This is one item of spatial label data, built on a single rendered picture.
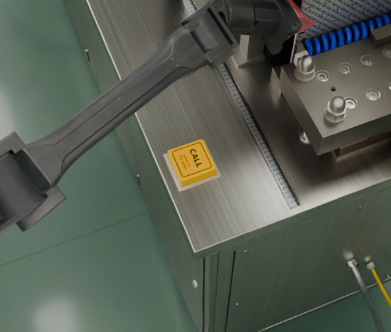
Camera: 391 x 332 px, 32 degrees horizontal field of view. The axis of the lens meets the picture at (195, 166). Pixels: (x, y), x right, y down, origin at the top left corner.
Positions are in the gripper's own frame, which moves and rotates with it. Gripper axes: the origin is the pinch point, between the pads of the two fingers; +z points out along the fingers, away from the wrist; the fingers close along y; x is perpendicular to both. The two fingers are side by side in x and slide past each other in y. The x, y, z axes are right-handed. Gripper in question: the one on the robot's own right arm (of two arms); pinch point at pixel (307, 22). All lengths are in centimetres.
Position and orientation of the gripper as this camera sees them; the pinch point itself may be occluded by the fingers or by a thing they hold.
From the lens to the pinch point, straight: 122.2
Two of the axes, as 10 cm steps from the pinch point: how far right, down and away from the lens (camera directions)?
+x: 4.5, -5.7, -6.9
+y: 3.8, 8.2, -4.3
